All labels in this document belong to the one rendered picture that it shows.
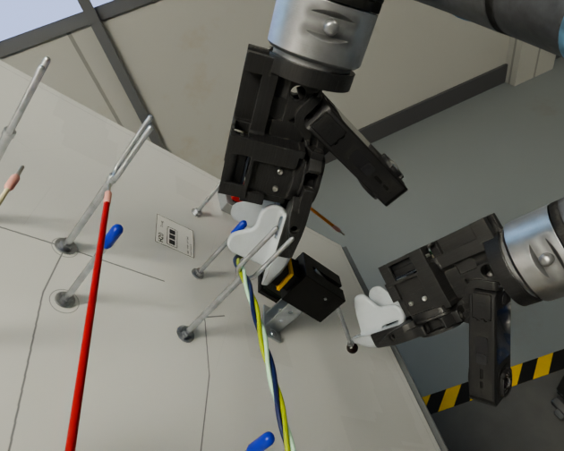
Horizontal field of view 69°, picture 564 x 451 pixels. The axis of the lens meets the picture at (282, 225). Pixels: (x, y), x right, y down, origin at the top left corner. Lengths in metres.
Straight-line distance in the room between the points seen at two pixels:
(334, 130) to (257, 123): 0.06
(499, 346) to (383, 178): 0.19
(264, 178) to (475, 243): 0.20
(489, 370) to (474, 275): 0.09
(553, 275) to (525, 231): 0.04
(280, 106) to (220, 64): 1.71
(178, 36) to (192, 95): 0.26
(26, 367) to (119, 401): 0.06
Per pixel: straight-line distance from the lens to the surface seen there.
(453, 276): 0.43
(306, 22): 0.31
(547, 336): 1.79
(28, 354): 0.33
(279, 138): 0.35
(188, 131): 2.12
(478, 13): 0.34
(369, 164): 0.36
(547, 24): 0.29
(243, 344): 0.44
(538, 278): 0.39
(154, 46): 1.97
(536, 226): 0.39
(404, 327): 0.44
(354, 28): 0.32
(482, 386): 0.46
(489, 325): 0.43
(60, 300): 0.36
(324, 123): 0.33
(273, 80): 0.33
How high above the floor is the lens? 1.48
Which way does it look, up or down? 43 degrees down
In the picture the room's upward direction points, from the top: 18 degrees counter-clockwise
